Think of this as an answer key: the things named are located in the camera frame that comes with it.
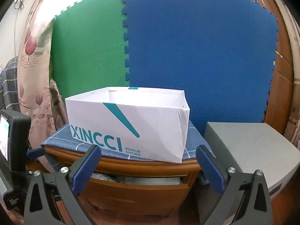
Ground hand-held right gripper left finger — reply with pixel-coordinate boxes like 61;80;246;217
23;145;102;225

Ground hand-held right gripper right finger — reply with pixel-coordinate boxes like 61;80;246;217
196;145;273;225

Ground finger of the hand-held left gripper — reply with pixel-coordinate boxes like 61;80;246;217
26;147;46;159

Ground light blue sock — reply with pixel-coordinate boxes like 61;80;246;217
92;172;119;183

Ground wooden drawer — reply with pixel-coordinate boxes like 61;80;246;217
77;172;190;216

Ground white shoe box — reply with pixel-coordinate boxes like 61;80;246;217
65;87;190;163

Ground blue checked cloth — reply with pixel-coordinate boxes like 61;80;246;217
40;119;216;162

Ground grey cabinet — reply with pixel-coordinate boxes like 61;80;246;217
204;121;298;207

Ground wooden nightstand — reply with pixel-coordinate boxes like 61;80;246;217
43;145;204;216

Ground grey plaid blanket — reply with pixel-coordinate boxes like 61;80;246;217
0;56;21;113

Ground floral beige curtain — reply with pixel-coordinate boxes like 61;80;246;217
17;0;68;150

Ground wooden door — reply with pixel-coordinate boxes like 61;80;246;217
241;0;296;141

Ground green foam mat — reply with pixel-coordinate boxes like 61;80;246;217
50;0;130;104

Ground blue foam mat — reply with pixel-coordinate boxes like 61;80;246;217
122;0;279;137

